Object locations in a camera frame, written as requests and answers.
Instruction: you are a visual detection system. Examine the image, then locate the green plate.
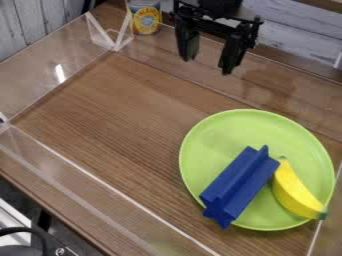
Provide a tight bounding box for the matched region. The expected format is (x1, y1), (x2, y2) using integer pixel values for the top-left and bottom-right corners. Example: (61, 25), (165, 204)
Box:
(179, 109), (336, 231)

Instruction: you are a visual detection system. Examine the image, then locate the blue star-shaped block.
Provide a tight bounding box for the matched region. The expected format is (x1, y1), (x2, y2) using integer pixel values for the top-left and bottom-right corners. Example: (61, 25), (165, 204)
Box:
(199, 145), (280, 229)

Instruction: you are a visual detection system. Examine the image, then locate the yellow blue labelled can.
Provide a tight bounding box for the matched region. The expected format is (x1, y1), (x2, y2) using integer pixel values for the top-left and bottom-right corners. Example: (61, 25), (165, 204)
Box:
(129, 0), (162, 35)

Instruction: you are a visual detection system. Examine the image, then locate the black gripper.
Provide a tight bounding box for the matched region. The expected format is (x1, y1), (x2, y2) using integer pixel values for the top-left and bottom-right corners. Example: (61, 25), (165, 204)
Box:
(173, 0), (264, 75)

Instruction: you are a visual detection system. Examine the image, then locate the black cable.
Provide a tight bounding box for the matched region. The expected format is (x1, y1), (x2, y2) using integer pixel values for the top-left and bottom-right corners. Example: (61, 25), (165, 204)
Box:
(0, 226), (59, 256)

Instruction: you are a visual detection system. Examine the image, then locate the clear acrylic barrier wall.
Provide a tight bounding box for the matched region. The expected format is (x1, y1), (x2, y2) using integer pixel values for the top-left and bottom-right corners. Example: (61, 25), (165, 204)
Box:
(0, 5), (342, 256)

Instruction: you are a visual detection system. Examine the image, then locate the yellow toy banana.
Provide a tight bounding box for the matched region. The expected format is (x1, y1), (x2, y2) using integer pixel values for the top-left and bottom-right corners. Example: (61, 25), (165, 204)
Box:
(273, 157), (328, 220)

